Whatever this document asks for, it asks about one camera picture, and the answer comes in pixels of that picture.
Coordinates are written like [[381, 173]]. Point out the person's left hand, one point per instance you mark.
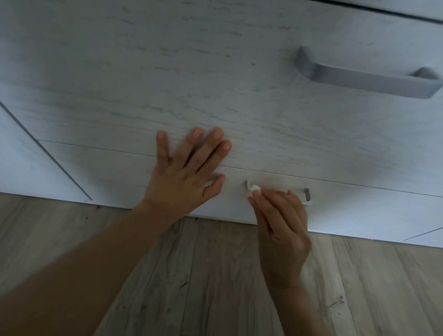
[[176, 180]]

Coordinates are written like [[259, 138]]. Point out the person's right hand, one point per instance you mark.
[[283, 242]]

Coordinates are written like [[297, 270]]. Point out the person's right thumb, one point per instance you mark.
[[258, 216]]

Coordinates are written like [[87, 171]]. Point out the person's left thumb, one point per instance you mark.
[[214, 185]]

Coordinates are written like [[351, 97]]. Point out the person's left little finger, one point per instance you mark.
[[162, 147]]

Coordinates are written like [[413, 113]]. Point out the person's left middle finger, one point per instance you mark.
[[207, 147]]

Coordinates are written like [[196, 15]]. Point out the small white sponge piece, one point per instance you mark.
[[254, 190]]

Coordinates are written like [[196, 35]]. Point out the person's left forearm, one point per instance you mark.
[[79, 277]]

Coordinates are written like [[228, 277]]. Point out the person's right forearm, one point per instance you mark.
[[297, 311]]

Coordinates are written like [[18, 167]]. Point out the large white woodgrain drawer front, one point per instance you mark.
[[173, 69]]

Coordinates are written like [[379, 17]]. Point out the low white woodgrain drawer front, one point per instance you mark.
[[363, 214]]

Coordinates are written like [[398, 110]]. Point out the white woodgrain cabinet door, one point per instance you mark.
[[31, 166]]

